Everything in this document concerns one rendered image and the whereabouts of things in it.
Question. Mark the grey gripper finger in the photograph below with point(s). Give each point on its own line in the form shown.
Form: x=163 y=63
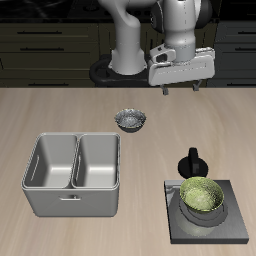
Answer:
x=164 y=89
x=196 y=85

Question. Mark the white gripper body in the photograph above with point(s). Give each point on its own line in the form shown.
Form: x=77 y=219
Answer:
x=181 y=70

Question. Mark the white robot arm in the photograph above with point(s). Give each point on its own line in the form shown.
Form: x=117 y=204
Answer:
x=128 y=40

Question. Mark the round black stove knob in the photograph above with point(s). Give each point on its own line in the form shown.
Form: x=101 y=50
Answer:
x=193 y=164

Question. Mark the green bowl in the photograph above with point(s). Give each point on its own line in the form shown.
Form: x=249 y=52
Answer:
x=201 y=195

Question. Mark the flat dark grey stove plate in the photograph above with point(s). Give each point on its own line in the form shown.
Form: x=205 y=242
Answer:
x=213 y=226

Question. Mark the small grey fluted dish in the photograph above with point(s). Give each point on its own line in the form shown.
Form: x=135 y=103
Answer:
x=130 y=119

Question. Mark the dark kitchen cupboards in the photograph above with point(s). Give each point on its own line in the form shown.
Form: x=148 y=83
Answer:
x=46 y=50

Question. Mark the white two-bin basket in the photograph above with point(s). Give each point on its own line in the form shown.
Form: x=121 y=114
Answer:
x=71 y=173

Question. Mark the flat black base plate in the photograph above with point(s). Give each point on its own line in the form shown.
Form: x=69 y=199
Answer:
x=100 y=74

